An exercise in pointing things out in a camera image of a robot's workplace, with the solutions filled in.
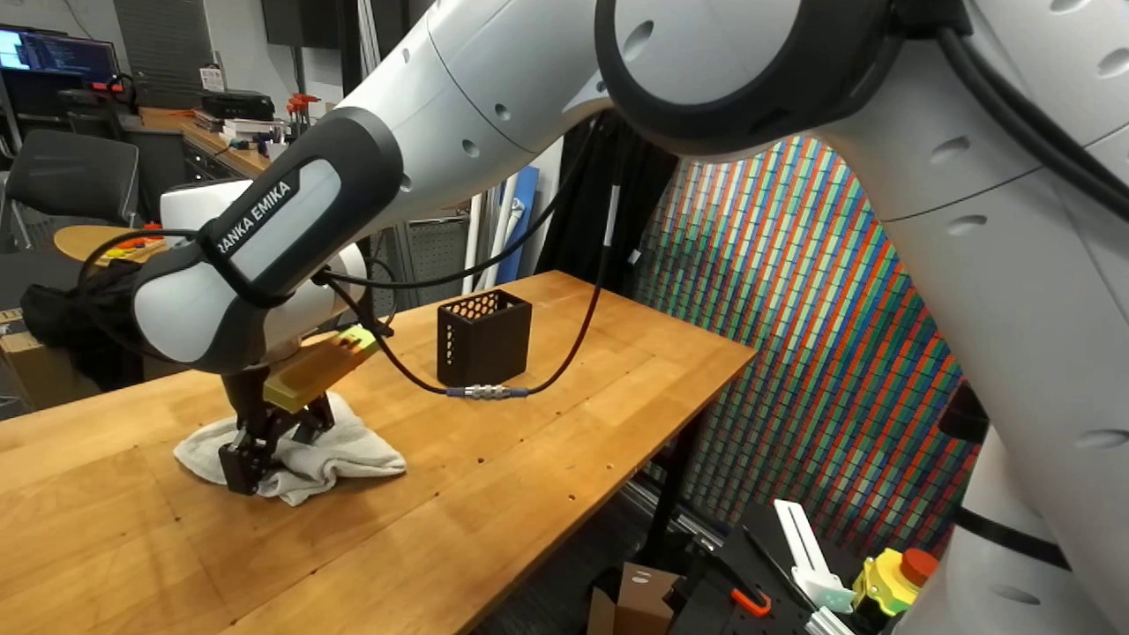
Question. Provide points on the black perforated box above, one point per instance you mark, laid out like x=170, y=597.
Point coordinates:
x=480, y=335

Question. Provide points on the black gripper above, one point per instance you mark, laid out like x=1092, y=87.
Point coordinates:
x=261, y=423

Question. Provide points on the cardboard box under table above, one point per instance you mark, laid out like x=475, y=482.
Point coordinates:
x=628, y=601

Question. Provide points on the white towel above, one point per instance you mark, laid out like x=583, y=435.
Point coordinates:
x=298, y=472

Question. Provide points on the black office chair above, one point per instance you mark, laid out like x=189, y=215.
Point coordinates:
x=64, y=173

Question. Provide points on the computer monitor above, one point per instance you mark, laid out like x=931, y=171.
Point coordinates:
x=59, y=55

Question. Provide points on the orange handled tool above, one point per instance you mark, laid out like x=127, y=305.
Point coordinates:
x=751, y=603

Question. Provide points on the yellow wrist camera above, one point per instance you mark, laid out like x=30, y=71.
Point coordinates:
x=314, y=369

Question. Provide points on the round wooden stool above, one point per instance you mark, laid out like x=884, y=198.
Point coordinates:
x=106, y=245

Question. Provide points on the yellow red emergency button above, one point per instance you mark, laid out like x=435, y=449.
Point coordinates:
x=895, y=581

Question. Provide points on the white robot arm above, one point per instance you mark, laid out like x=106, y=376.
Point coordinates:
x=990, y=136

